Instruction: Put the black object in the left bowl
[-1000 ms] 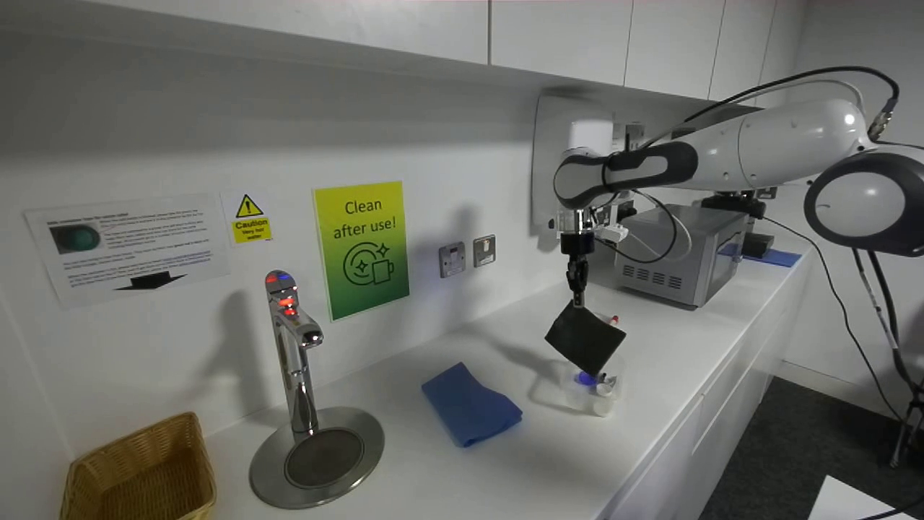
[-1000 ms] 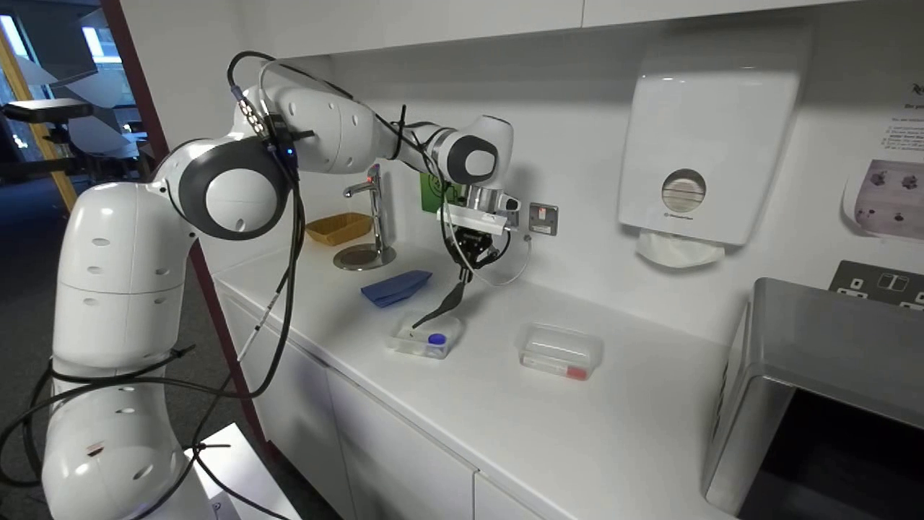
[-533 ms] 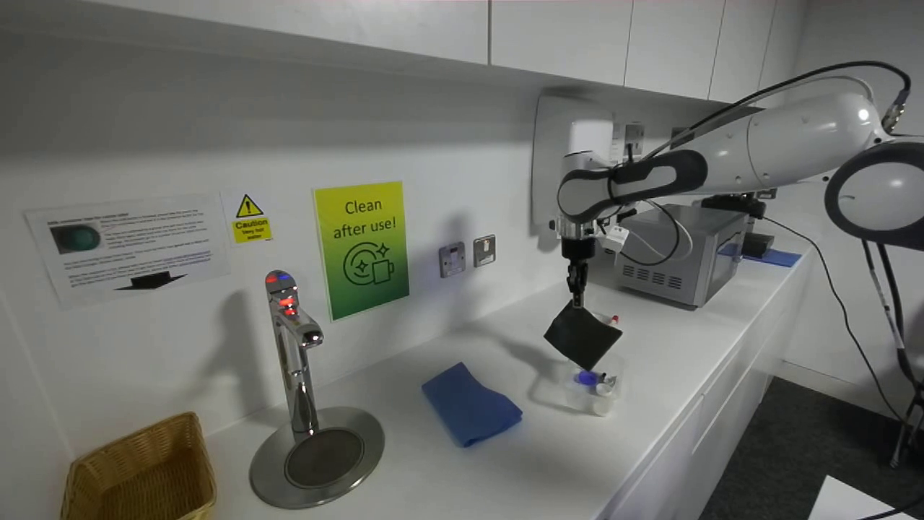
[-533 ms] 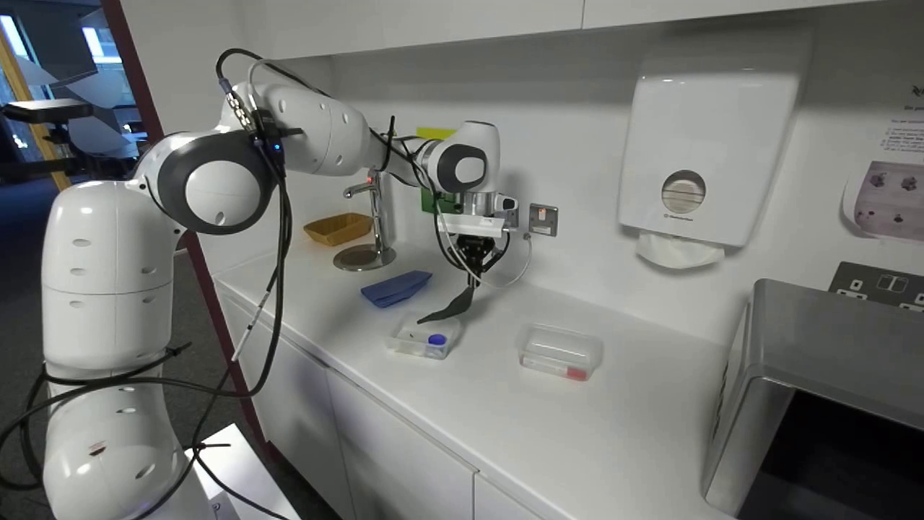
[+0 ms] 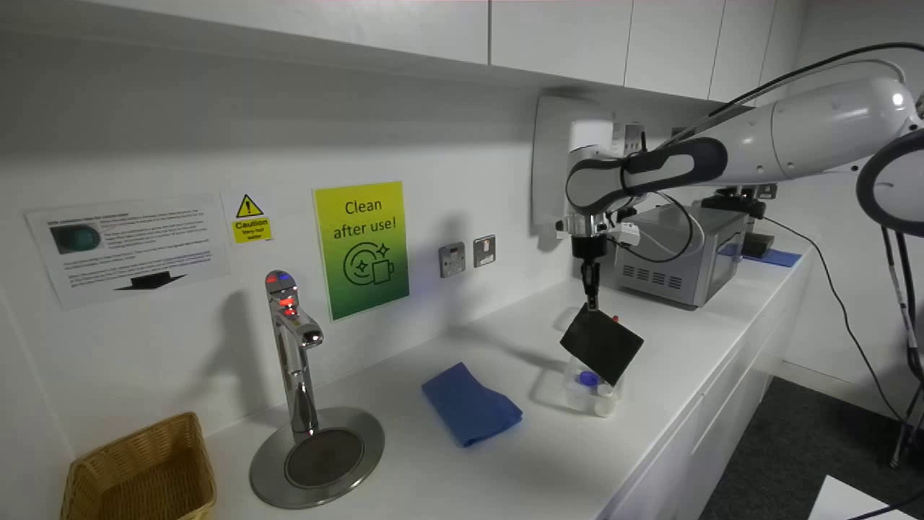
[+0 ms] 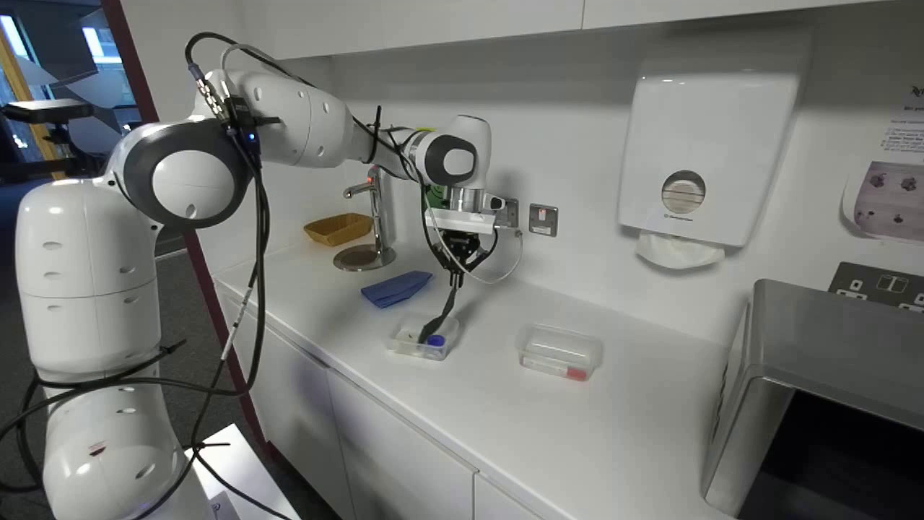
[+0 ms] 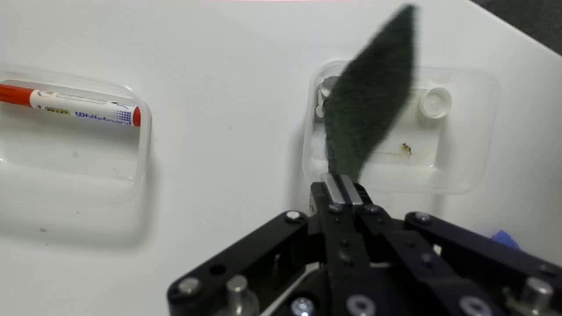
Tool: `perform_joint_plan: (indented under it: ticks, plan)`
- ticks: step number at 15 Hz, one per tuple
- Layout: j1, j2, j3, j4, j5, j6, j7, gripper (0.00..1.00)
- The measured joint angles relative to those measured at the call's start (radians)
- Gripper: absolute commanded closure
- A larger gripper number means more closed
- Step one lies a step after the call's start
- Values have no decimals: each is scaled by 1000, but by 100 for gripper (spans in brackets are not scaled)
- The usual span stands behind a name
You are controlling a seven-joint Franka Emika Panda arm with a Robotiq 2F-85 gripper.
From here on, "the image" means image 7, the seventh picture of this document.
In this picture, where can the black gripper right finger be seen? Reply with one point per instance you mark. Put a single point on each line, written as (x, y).
(458, 256)

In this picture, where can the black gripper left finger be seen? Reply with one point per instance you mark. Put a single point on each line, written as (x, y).
(282, 251)

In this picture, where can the black scouring pad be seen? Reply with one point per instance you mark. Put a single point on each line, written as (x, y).
(370, 98)

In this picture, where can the clear container with bottle caps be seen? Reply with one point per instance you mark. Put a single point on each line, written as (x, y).
(458, 145)

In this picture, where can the white bottle cap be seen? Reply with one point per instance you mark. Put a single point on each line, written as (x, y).
(435, 101)

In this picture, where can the clear plastic cap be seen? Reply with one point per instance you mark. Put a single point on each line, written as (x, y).
(326, 93)

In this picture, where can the clear container with marker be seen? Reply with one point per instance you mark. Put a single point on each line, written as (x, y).
(77, 151)

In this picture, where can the red and white marker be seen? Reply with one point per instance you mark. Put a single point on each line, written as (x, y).
(82, 109)

